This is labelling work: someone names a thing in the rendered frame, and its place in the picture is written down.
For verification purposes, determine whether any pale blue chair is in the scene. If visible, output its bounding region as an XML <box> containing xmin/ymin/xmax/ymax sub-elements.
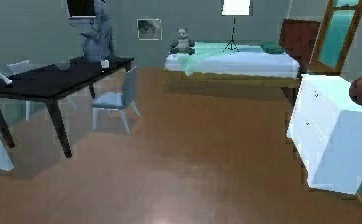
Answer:
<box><xmin>91</xmin><ymin>65</ymin><xmax>142</xmax><ymax>135</ymax></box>
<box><xmin>6</xmin><ymin>59</ymin><xmax>79</xmax><ymax>122</ymax></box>

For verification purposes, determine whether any panda plush toy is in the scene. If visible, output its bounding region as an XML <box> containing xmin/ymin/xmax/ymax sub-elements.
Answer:
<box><xmin>170</xmin><ymin>27</ymin><xmax>196</xmax><ymax>56</ymax></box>

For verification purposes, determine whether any bed with pale blue cover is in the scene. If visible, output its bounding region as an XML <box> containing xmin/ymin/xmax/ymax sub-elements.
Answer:
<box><xmin>163</xmin><ymin>41</ymin><xmax>302</xmax><ymax>107</ymax></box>

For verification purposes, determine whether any grey statue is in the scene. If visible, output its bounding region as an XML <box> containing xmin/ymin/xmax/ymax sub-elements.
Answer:
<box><xmin>80</xmin><ymin>0</ymin><xmax>116</xmax><ymax>63</ymax></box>

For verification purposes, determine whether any green pillow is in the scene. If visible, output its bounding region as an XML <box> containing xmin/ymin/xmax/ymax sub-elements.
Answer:
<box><xmin>259</xmin><ymin>41</ymin><xmax>285</xmax><ymax>55</ymax></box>

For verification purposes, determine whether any white floor lamp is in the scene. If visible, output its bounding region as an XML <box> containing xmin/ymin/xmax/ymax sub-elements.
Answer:
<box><xmin>221</xmin><ymin>0</ymin><xmax>253</xmax><ymax>53</ymax></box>

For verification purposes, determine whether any black table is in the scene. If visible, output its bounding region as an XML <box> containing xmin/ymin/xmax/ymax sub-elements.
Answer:
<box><xmin>0</xmin><ymin>56</ymin><xmax>135</xmax><ymax>159</ymax></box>

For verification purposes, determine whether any white chest of drawers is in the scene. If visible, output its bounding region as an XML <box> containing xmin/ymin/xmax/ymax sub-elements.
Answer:
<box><xmin>286</xmin><ymin>73</ymin><xmax>362</xmax><ymax>195</ymax></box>

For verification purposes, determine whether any wooden framed mirror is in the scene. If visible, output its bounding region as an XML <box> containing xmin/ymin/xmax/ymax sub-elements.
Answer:
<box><xmin>307</xmin><ymin>0</ymin><xmax>362</xmax><ymax>75</ymax></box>

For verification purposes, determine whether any framed wall picture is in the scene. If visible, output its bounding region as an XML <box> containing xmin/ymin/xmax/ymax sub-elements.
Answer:
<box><xmin>136</xmin><ymin>18</ymin><xmax>163</xmax><ymax>41</ymax></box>

